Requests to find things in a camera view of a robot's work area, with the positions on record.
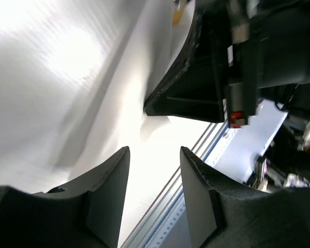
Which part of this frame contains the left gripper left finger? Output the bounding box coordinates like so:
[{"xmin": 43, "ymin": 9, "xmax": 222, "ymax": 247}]
[{"xmin": 0, "ymin": 146, "xmax": 130, "ymax": 247}]

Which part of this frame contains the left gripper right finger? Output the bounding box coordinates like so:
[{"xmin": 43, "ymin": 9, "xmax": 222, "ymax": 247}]
[{"xmin": 186, "ymin": 159, "xmax": 310, "ymax": 247}]

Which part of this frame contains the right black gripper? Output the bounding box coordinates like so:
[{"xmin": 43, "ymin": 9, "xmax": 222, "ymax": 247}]
[{"xmin": 144, "ymin": 1, "xmax": 310, "ymax": 127}]

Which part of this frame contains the gold knife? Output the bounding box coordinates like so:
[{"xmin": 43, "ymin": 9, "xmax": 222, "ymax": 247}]
[{"xmin": 172, "ymin": 7, "xmax": 184, "ymax": 26}]

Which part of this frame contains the white paper napkin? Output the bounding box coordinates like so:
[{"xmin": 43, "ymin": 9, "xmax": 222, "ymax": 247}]
[{"xmin": 54, "ymin": 0, "xmax": 197, "ymax": 171}]

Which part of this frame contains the white slotted cable duct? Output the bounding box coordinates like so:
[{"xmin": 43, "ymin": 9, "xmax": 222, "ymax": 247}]
[{"xmin": 142, "ymin": 129, "xmax": 238, "ymax": 248}]

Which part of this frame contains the aluminium mounting rail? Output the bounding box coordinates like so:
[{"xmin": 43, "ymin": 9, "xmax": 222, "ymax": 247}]
[{"xmin": 122, "ymin": 131, "xmax": 235, "ymax": 247}]

